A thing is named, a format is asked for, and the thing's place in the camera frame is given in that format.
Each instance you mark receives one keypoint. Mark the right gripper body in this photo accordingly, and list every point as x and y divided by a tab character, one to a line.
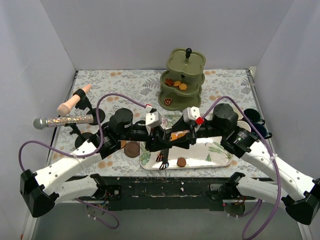
193	133

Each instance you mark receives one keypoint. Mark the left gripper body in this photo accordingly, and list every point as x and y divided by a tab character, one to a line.
152	139

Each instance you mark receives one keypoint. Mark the brown star cookie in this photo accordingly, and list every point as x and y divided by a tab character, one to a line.
169	82

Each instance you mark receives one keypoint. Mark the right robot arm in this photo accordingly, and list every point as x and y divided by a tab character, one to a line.
296	192

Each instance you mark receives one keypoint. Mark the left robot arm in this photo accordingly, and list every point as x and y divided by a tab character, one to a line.
43	189

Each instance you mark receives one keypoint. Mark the brown heart cookie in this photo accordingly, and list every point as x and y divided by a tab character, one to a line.
180	135

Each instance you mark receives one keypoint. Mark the dark wooden coaster lower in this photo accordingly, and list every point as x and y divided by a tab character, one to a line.
132	149

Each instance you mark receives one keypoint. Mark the leaf-patterned white tray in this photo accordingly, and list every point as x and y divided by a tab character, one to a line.
206	153

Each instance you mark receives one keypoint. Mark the red iced heart cookie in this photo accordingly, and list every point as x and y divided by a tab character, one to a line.
168	101

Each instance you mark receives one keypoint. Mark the light wooden coaster lower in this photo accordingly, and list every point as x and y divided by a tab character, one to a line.
123	143

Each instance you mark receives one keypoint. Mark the dark chocolate round cookie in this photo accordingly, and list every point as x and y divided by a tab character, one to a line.
181	162

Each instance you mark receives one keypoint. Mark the green three-tier cake stand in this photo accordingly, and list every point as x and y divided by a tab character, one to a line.
186	66

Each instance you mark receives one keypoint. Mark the cream mug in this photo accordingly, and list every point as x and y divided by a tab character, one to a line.
244	125

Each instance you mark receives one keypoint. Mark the dark blue mug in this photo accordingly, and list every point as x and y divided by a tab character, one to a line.
263	131
254	116

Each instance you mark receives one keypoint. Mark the black round stand base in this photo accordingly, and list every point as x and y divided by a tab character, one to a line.
98	114

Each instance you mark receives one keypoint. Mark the silver glitter microphone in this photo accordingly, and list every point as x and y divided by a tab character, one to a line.
43	123

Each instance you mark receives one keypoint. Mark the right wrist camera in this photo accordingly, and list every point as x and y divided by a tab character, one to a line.
192	114

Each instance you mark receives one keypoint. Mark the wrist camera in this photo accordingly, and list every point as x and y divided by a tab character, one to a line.
153	119
192	114

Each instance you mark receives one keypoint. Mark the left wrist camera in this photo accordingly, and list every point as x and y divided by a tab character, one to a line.
153	119

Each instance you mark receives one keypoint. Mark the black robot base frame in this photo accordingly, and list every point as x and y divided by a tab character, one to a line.
162	193

